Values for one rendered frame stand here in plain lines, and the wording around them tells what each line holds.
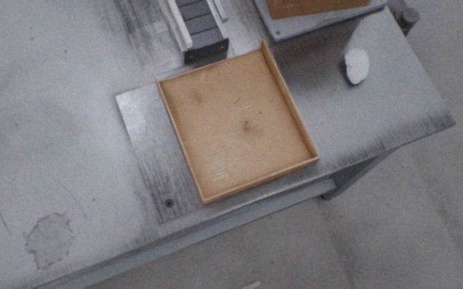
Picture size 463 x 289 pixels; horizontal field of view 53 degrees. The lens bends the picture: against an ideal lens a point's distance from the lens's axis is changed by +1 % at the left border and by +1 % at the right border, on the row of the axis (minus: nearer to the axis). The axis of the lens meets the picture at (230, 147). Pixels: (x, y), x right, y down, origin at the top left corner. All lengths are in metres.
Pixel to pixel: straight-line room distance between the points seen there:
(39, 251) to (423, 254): 1.43
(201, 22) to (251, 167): 0.34
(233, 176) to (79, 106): 0.37
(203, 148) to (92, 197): 0.25
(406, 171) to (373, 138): 0.96
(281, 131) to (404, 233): 1.04
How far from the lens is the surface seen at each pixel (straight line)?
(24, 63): 1.13
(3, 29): 1.19
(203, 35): 1.04
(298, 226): 1.82
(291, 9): 1.10
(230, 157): 0.97
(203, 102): 1.02
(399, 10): 1.98
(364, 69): 1.09
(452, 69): 2.29
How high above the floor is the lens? 1.76
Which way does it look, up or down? 71 degrees down
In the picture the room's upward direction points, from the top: 10 degrees clockwise
